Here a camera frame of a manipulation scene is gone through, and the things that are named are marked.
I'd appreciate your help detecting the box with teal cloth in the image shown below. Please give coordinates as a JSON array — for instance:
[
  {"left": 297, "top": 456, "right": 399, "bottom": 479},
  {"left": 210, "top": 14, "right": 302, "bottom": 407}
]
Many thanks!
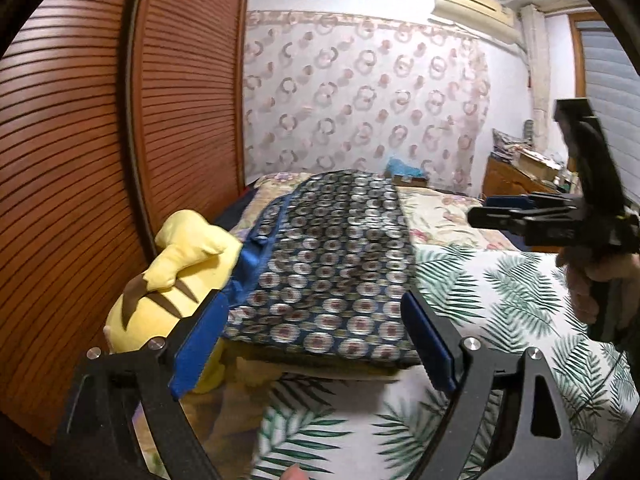
[{"left": 387, "top": 156, "right": 426, "bottom": 178}]

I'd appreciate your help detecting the grey striped window blind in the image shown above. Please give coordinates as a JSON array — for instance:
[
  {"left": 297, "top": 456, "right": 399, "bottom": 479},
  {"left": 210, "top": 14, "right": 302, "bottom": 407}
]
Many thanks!
[{"left": 582, "top": 20, "right": 640, "bottom": 161}]

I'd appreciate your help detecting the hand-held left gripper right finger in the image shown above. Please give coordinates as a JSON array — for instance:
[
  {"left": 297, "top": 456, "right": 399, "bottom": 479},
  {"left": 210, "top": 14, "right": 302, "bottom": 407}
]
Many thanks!
[{"left": 401, "top": 289, "right": 581, "bottom": 480}]

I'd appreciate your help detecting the sheer ring-patterned curtain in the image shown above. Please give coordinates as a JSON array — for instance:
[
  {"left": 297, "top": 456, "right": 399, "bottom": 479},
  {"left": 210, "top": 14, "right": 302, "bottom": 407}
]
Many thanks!
[{"left": 242, "top": 10, "right": 491, "bottom": 196}]

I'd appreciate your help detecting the wooden window frame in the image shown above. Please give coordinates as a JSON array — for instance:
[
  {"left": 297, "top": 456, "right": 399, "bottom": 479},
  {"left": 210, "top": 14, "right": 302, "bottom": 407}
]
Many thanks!
[{"left": 567, "top": 10, "right": 608, "bottom": 106}]

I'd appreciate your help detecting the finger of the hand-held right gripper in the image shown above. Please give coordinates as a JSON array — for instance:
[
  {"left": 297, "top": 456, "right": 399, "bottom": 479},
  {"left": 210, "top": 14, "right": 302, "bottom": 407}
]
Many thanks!
[
  {"left": 466, "top": 206, "right": 532, "bottom": 235},
  {"left": 482, "top": 193, "right": 538, "bottom": 210}
]

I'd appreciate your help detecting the open cardboard box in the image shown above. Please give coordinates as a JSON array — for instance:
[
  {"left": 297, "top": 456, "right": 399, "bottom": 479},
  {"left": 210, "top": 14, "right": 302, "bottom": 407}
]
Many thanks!
[{"left": 517, "top": 150, "right": 563, "bottom": 181}]

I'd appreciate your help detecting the gold embroidered pillow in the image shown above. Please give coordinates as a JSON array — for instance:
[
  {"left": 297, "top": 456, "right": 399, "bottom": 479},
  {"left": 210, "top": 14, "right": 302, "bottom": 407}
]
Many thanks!
[{"left": 132, "top": 345, "right": 416, "bottom": 480}]

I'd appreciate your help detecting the cream wall air conditioner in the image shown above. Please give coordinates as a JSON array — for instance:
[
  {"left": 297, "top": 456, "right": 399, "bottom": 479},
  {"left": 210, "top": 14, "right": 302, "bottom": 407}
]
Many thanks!
[{"left": 431, "top": 0, "right": 521, "bottom": 45}]

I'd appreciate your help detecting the wooden slatted wardrobe door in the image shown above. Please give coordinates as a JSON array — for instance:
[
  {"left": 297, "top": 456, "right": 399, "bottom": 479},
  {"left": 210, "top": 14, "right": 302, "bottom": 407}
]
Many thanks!
[
  {"left": 0, "top": 0, "right": 161, "bottom": 446},
  {"left": 131, "top": 0, "right": 253, "bottom": 261}
]

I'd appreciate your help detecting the navy circle-patterned pajama shirt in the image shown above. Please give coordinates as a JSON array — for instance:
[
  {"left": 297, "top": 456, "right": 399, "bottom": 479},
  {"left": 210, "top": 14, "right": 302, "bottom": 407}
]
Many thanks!
[{"left": 222, "top": 170, "right": 423, "bottom": 366}]

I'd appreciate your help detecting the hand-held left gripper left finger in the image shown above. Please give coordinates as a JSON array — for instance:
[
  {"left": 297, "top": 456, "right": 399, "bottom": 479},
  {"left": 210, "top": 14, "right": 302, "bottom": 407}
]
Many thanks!
[{"left": 50, "top": 287, "right": 232, "bottom": 480}]

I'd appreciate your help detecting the beige lace corner curtain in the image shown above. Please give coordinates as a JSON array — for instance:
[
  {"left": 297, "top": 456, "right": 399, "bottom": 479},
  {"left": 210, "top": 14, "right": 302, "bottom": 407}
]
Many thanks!
[{"left": 520, "top": 5, "right": 551, "bottom": 161}]

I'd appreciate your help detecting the person's right hand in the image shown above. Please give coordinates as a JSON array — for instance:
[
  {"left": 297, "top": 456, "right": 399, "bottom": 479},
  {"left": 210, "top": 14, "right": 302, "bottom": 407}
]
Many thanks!
[{"left": 555, "top": 249, "right": 640, "bottom": 322}]

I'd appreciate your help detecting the cream floral blanket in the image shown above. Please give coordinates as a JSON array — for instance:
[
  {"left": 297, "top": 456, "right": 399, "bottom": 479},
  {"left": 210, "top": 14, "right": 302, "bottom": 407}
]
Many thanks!
[{"left": 255, "top": 172, "right": 526, "bottom": 253}]

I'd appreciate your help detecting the long wooden cabinet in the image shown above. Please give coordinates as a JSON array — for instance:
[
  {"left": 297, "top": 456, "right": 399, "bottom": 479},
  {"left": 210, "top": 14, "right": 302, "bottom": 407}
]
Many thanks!
[{"left": 482, "top": 155, "right": 581, "bottom": 206}]

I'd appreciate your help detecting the yellow plush toy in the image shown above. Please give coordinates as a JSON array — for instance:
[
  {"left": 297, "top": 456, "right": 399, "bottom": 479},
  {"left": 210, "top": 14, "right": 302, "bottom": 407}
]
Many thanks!
[{"left": 103, "top": 208, "right": 243, "bottom": 396}]

